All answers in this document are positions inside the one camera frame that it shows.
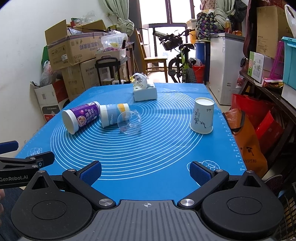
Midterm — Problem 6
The blue yellow paper cup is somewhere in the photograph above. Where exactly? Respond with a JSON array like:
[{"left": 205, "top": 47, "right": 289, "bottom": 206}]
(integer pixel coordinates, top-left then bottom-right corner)
[{"left": 99, "top": 103, "right": 130, "bottom": 128}]

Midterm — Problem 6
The red bucket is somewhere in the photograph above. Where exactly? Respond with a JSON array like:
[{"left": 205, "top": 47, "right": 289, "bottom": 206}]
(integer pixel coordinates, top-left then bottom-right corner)
[{"left": 192, "top": 65, "right": 205, "bottom": 83}]

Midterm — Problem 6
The purple paper cup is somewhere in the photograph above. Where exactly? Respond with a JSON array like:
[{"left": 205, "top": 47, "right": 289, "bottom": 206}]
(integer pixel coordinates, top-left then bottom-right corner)
[{"left": 62, "top": 101, "right": 100, "bottom": 135}]

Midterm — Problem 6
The green white box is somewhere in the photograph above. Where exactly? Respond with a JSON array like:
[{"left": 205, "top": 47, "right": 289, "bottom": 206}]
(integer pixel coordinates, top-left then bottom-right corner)
[{"left": 247, "top": 51, "right": 265, "bottom": 83}]

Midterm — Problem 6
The orange shopping bag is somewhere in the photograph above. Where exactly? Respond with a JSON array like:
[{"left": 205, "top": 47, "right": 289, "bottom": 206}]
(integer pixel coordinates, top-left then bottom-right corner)
[{"left": 223, "top": 108, "right": 268, "bottom": 178}]

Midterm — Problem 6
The clear plastic cup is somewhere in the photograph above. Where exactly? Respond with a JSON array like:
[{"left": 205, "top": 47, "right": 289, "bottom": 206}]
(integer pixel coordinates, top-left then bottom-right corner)
[{"left": 117, "top": 110, "right": 142, "bottom": 135}]

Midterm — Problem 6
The lower cardboard box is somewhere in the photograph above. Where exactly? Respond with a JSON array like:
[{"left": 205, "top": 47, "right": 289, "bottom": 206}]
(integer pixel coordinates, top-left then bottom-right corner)
[{"left": 61, "top": 58, "right": 99, "bottom": 101}]

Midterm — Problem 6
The white chest freezer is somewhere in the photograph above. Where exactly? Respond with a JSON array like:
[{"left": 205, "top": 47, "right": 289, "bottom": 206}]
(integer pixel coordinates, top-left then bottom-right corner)
[{"left": 209, "top": 33, "right": 244, "bottom": 106}]

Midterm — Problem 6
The large top cardboard box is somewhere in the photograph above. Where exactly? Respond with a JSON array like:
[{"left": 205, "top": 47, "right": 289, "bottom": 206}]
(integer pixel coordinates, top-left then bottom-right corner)
[{"left": 45, "top": 20, "right": 106, "bottom": 70}]

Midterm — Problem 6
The white red cardboard box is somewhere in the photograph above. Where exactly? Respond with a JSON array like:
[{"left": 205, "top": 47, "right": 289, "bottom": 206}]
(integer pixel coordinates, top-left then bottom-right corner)
[{"left": 31, "top": 80, "right": 70, "bottom": 123}]

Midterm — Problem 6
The blue silicone mat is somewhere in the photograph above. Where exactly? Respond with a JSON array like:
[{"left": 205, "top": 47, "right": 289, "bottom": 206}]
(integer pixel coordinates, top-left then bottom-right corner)
[{"left": 18, "top": 83, "right": 246, "bottom": 201}]

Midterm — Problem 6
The green curtain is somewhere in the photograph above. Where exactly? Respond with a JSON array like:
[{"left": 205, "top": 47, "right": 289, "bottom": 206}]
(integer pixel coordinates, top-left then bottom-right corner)
[{"left": 99, "top": 0, "right": 134, "bottom": 37}]

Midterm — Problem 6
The tall brown cardboard box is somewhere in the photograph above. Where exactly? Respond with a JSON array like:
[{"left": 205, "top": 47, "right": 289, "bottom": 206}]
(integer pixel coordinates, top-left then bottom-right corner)
[{"left": 256, "top": 6, "right": 293, "bottom": 59}]

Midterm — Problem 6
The teal plastic bin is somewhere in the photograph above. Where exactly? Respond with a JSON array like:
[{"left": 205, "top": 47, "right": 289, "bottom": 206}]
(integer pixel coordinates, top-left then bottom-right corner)
[{"left": 281, "top": 37, "right": 296, "bottom": 90}]

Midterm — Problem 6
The white paper cup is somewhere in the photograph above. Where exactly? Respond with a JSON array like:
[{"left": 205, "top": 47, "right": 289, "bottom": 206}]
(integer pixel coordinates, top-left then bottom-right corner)
[{"left": 190, "top": 97, "right": 215, "bottom": 135}]

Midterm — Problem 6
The green bicycle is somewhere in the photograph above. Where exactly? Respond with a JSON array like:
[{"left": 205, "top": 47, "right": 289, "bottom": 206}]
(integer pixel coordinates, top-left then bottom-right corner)
[{"left": 153, "top": 29, "right": 197, "bottom": 83}]

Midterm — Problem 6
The white tissue box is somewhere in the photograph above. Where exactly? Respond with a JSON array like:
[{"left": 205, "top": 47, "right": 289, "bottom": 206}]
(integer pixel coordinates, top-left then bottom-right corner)
[{"left": 132, "top": 73, "right": 158, "bottom": 102}]

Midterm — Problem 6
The wooden chair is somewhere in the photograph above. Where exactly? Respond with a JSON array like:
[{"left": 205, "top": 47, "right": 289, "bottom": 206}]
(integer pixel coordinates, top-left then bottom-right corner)
[{"left": 135, "top": 29, "right": 168, "bottom": 83}]

